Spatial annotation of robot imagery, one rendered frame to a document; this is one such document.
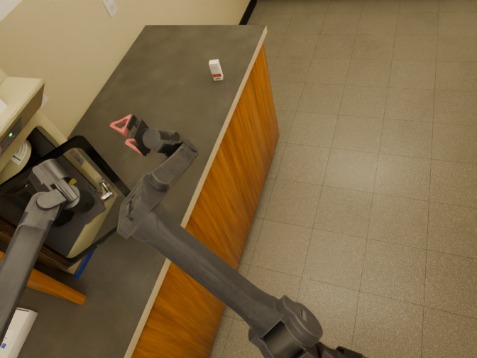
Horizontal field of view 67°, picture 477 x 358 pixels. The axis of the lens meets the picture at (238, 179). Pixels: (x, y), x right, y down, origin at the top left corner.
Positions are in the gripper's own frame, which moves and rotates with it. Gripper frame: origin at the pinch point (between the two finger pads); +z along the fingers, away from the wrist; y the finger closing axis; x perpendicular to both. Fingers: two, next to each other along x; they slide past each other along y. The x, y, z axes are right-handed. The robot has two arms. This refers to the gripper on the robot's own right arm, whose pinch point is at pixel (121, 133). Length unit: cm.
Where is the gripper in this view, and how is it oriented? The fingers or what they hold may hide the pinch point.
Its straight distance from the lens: 120.9
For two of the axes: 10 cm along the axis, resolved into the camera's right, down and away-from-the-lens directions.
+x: -2.6, 8.9, -3.8
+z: -9.4, -1.5, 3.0
